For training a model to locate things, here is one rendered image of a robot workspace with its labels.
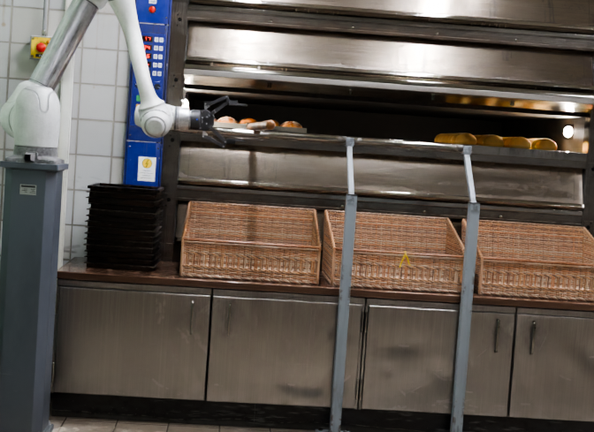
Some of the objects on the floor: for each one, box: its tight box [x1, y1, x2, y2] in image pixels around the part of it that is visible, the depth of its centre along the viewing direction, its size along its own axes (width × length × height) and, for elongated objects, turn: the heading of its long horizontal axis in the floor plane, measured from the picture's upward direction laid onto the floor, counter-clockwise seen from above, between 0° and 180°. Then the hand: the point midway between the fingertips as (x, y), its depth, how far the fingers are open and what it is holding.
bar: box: [171, 127, 481, 432], centre depth 439 cm, size 31×127×118 cm
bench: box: [50, 257, 594, 432], centre depth 463 cm, size 56×242×58 cm
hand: (243, 123), depth 427 cm, fingers open, 13 cm apart
